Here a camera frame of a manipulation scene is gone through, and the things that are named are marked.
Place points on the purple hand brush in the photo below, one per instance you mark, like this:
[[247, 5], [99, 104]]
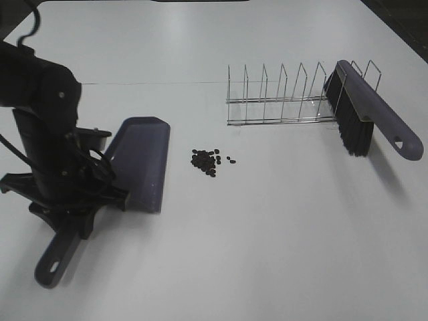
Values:
[[358, 108]]

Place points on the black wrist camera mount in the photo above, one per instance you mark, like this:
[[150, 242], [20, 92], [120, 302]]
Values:
[[92, 138]]

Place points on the purple plastic dustpan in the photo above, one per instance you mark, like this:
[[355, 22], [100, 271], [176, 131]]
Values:
[[138, 154]]

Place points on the pile of coffee beans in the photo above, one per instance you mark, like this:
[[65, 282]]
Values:
[[207, 161]]

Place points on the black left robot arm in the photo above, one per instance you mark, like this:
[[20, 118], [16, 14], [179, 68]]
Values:
[[40, 93]]

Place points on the chrome wire rack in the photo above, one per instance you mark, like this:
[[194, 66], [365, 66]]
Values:
[[298, 96]]

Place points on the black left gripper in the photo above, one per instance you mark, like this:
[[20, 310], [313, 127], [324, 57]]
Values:
[[70, 177]]

